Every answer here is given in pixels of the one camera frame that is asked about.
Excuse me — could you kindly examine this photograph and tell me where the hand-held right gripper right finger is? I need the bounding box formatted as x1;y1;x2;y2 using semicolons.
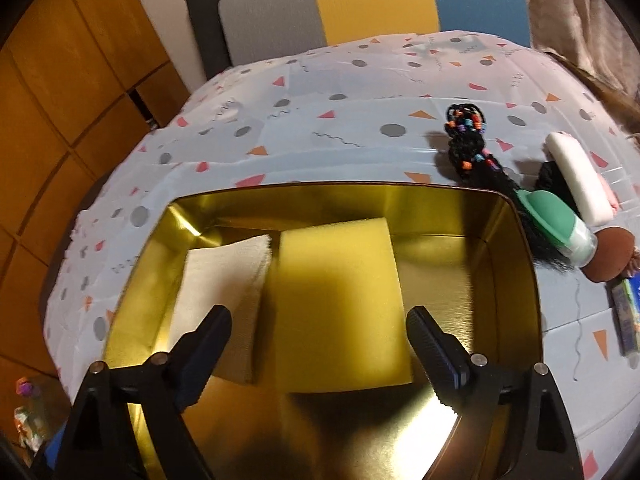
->
406;305;586;480

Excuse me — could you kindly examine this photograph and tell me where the grey yellow blue chair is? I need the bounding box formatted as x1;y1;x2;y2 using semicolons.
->
185;0;532;81

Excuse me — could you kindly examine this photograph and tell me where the yellow sponge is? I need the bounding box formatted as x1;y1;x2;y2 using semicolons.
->
262;217;416;393

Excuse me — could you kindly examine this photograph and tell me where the wooden cabinet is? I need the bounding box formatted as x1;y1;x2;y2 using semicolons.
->
0;0;193;461

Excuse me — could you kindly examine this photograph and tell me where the colourful plastic packet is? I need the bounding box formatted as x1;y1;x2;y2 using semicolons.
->
12;375;51;453

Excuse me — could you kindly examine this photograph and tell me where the patterned white tablecloth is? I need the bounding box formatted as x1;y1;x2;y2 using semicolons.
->
42;30;640;480

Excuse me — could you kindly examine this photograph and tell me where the white paper towel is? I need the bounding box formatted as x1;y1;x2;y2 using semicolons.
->
167;234;273;386

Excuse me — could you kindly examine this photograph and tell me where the gold metal tin box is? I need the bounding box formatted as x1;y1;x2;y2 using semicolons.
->
102;182;546;480

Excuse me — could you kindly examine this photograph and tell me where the wooden side table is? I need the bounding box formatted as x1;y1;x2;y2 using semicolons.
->
542;50;640;131

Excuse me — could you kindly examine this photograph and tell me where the black beaded hair braid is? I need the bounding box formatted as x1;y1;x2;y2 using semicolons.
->
444;102;576;276

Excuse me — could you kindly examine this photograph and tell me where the beige curtain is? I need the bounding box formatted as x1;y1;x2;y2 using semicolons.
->
522;0;640;91

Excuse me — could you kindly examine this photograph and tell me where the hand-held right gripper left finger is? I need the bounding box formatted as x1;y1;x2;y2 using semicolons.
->
55;304;233;480

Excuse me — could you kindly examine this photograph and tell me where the black scrunchie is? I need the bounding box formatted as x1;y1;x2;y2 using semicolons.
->
536;160;583;211

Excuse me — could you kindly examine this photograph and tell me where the blue packet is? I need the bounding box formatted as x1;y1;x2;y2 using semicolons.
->
610;275;640;356

